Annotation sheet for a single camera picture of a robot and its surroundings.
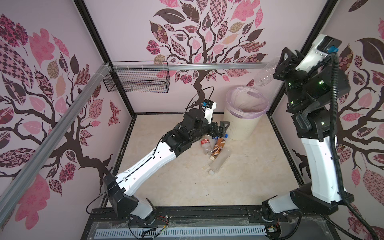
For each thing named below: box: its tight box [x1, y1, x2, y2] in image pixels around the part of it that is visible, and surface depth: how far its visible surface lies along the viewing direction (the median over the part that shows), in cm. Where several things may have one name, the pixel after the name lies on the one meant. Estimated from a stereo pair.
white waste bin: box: [223, 107, 264, 141], surface depth 94 cm
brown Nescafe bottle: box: [209, 138, 226, 161], surface depth 97 cm
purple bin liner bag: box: [226, 85, 269, 119], surface depth 99 cm
